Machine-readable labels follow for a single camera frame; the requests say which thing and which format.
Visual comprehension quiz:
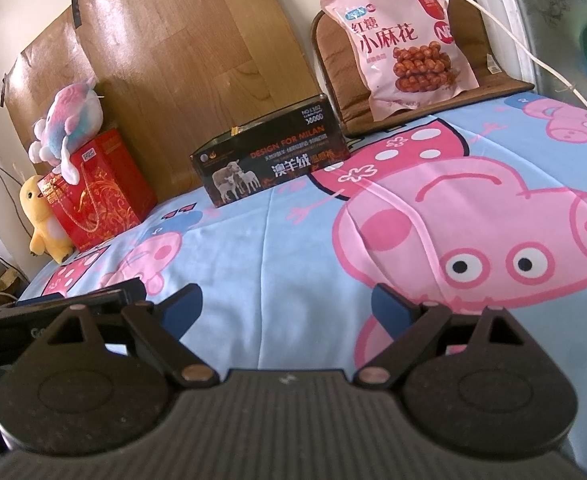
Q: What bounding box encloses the black printed cardboard box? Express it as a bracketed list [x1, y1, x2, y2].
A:
[190, 92, 352, 209]

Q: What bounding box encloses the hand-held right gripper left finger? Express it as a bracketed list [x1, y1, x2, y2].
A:
[46, 284, 219, 390]

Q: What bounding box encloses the white power cable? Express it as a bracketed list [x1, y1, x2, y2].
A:
[402, 0, 587, 113]

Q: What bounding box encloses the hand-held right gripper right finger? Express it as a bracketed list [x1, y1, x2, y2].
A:
[356, 283, 541, 387]

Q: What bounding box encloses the brown seat cushion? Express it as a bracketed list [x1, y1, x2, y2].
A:
[310, 0, 537, 137]

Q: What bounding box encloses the printed cartoon bedsheet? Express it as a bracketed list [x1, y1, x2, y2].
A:
[16, 91, 587, 480]

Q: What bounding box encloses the yellow plush duck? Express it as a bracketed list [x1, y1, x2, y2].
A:
[19, 174, 75, 264]

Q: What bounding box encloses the brown cardboard box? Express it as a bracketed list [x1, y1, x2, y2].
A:
[0, 254, 30, 307]

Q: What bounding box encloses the wood-grain board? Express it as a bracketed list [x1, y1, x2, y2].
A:
[0, 0, 325, 207]

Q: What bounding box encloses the pastel plush toy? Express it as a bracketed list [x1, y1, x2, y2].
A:
[27, 76, 107, 184]

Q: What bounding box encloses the white window frame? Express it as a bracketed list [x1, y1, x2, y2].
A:
[473, 0, 541, 93]

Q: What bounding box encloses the red gift bag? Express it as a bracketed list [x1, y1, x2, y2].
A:
[37, 127, 159, 254]

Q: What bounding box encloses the pink snack bag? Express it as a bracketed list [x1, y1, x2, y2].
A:
[320, 0, 480, 122]

